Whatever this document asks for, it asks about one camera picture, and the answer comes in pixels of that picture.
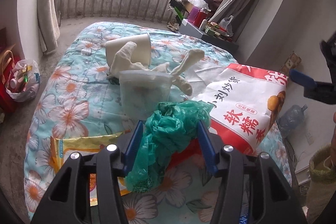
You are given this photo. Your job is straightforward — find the green plastic bag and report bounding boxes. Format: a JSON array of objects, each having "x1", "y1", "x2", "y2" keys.
[{"x1": 125, "y1": 100, "x2": 214, "y2": 193}]

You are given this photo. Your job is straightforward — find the white sock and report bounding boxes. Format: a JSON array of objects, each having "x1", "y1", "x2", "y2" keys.
[{"x1": 107, "y1": 42, "x2": 205, "y2": 96}]

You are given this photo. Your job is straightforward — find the white trash bag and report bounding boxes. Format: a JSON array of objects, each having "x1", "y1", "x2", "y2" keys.
[{"x1": 6, "y1": 59, "x2": 41, "y2": 103}]

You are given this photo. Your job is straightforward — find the person's right hand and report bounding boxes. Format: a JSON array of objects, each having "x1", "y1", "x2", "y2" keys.
[{"x1": 330, "y1": 127, "x2": 336, "y2": 166}]

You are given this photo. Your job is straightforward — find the patterned cardboard box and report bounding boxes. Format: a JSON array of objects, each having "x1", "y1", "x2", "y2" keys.
[{"x1": 280, "y1": 52, "x2": 302, "y2": 76}]

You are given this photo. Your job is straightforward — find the large water jug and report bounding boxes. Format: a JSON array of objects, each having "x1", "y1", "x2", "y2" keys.
[{"x1": 277, "y1": 105, "x2": 307, "y2": 138}]

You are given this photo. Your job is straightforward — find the red white snack bag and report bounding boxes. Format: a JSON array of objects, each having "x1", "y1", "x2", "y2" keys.
[{"x1": 183, "y1": 61, "x2": 288, "y2": 169}]

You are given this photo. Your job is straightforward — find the clear plastic container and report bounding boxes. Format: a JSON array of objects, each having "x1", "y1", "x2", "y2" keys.
[{"x1": 119, "y1": 70, "x2": 173, "y2": 121}]

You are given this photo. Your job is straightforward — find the yellow snack wrapper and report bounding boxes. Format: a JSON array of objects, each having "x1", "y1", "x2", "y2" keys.
[{"x1": 50, "y1": 132, "x2": 131, "y2": 206}]

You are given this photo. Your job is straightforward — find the floral blue bed quilt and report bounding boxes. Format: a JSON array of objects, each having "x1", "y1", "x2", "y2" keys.
[{"x1": 23, "y1": 21, "x2": 293, "y2": 224}]

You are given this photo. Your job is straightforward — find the green white fuzzy sleeve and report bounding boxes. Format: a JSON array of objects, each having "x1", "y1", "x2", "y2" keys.
[{"x1": 306, "y1": 144, "x2": 335, "y2": 223}]

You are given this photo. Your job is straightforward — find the grey cluttered side cabinet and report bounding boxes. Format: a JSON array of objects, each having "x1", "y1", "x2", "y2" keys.
[{"x1": 179, "y1": 19, "x2": 239, "y2": 55}]

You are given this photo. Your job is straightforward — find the beige left curtain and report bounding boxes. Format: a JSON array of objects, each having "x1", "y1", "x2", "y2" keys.
[{"x1": 37, "y1": 0, "x2": 60, "y2": 53}]

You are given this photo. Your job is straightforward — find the red gift bag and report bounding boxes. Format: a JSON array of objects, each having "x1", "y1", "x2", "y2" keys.
[{"x1": 0, "y1": 48, "x2": 19, "y2": 114}]

